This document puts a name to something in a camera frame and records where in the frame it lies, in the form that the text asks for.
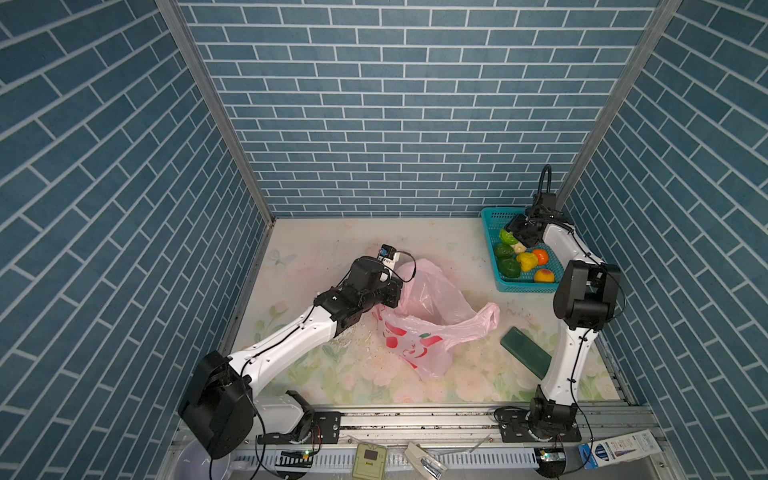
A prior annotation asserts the green pepper fruit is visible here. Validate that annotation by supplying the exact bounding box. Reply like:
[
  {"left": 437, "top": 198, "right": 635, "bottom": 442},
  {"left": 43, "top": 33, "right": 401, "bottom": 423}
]
[{"left": 498, "top": 258, "right": 522, "bottom": 279}]

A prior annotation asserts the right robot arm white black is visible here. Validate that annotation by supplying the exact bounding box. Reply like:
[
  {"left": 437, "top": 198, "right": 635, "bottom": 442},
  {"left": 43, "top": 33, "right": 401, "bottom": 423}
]
[{"left": 494, "top": 193, "right": 621, "bottom": 443}]

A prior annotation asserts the green digital timer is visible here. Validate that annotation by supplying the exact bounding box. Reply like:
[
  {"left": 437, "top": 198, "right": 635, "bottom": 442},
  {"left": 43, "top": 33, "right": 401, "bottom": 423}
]
[{"left": 352, "top": 443, "right": 388, "bottom": 480}]

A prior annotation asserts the aluminium rail frame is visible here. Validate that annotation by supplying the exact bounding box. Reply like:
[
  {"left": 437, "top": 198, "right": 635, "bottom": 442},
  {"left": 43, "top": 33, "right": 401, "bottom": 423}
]
[{"left": 155, "top": 403, "right": 685, "bottom": 480}]

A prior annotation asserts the white blue cardboard box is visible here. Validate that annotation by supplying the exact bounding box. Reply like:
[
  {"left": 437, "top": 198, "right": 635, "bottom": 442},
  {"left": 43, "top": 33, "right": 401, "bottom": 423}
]
[{"left": 578, "top": 430, "right": 662, "bottom": 470}]

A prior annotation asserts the orange fruit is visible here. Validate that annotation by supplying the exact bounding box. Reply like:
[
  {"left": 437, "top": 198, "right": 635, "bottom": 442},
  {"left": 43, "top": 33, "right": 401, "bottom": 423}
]
[{"left": 532, "top": 249, "right": 550, "bottom": 266}]

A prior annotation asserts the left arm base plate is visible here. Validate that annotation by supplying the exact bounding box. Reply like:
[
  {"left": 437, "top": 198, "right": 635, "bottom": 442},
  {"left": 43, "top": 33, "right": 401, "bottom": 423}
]
[{"left": 257, "top": 411, "right": 342, "bottom": 445}]

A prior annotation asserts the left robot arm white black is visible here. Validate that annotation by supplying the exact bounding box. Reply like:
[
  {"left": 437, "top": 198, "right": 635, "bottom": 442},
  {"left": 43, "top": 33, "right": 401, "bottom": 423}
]
[{"left": 178, "top": 245, "right": 404, "bottom": 460}]

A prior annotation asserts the silver metal clip tool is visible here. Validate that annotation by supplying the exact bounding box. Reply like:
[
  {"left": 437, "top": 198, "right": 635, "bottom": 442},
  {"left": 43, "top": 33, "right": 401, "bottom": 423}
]
[{"left": 404, "top": 443, "right": 448, "bottom": 480}]

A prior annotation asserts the white round bowl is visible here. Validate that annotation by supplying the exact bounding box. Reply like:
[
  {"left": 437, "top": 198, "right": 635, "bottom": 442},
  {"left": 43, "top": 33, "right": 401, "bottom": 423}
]
[{"left": 172, "top": 441, "right": 231, "bottom": 480}]

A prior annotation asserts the dark green rectangular block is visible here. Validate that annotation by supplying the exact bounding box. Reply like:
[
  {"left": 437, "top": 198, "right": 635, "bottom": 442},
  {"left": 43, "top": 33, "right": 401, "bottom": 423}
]
[{"left": 500, "top": 327, "right": 551, "bottom": 380}]

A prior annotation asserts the pink plastic bag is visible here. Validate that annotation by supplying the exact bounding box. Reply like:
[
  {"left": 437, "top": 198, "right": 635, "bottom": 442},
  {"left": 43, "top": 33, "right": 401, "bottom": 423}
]
[{"left": 372, "top": 259, "right": 501, "bottom": 380}]

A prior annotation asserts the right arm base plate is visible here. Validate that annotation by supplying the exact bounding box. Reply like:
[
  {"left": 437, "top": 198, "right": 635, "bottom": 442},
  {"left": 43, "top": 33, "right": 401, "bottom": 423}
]
[{"left": 492, "top": 406, "right": 582, "bottom": 443}]

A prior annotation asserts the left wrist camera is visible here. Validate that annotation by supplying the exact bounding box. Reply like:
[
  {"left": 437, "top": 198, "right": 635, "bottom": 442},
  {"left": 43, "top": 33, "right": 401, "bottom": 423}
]
[{"left": 377, "top": 244, "right": 400, "bottom": 269}]

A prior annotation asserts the teal plastic basket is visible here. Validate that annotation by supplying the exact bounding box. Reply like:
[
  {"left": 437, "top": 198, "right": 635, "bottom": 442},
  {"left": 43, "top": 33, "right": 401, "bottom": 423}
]
[{"left": 481, "top": 207, "right": 564, "bottom": 293}]

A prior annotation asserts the peach red yellow fruit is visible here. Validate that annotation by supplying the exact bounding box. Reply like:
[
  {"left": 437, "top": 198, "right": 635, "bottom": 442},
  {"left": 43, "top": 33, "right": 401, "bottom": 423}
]
[{"left": 534, "top": 268, "right": 556, "bottom": 283}]

